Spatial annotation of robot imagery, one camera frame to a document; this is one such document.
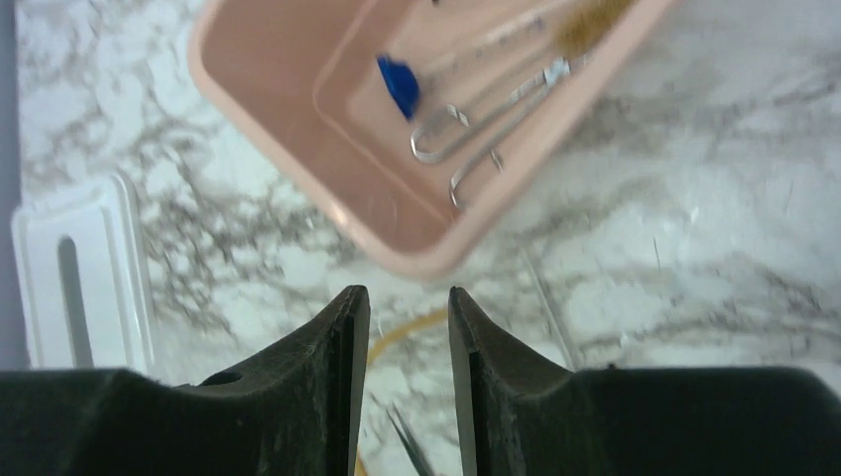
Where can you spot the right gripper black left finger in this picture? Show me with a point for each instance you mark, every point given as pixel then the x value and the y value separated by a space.
pixel 292 408

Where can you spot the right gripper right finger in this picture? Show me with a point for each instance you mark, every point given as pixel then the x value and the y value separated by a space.
pixel 518 413

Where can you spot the metal crucible tongs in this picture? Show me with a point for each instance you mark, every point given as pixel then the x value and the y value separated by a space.
pixel 449 129

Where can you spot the blue base glass cylinder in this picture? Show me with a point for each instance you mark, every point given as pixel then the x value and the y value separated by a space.
pixel 408 85

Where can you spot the amber rubber tubing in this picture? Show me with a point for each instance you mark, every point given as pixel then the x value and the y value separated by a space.
pixel 392 359

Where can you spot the glass stirring rod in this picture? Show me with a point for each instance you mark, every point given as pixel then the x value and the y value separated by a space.
pixel 558 327

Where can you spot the white plastic lid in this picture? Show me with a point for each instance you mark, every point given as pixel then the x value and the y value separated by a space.
pixel 83 277

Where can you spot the pink plastic bin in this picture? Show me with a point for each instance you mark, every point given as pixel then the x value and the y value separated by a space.
pixel 299 79

